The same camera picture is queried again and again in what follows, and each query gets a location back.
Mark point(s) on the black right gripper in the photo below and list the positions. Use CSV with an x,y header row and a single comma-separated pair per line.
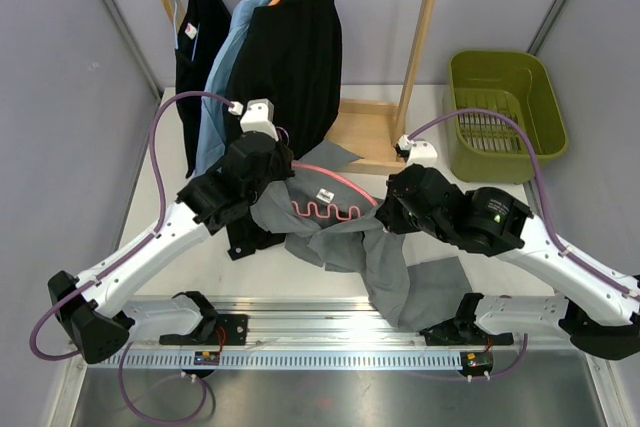
x,y
390,214

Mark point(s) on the pink wavy hanger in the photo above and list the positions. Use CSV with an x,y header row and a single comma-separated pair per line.
x,y
324,195

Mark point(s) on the grey shirt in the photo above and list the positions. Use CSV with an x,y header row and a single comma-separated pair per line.
x,y
409,297

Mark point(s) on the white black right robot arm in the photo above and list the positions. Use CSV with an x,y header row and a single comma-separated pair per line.
x,y
594,307

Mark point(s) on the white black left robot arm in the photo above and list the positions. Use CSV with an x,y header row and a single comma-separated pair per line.
x,y
96,308

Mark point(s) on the light blue shirt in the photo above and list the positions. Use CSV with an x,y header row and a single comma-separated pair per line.
x,y
212,136

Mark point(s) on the black long-sleeve shirt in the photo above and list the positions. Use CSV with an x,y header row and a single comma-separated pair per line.
x,y
292,56

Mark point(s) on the black t-shirt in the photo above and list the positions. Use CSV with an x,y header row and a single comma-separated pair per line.
x,y
200,36

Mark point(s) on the light blue hanger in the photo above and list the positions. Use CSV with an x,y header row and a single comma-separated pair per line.
x,y
172,2

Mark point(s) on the green plastic basket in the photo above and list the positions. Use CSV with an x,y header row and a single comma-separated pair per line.
x,y
515,84

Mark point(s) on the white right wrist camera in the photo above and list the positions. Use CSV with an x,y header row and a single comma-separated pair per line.
x,y
416,152

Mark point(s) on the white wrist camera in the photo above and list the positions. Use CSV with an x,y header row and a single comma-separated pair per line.
x,y
256,116
416,152

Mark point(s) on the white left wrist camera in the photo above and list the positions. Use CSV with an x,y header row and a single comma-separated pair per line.
x,y
256,116

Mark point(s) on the aluminium rail frame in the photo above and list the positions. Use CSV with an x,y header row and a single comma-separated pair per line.
x,y
337,327

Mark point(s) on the white slotted cable duct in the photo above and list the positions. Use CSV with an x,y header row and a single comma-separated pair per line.
x,y
165,359

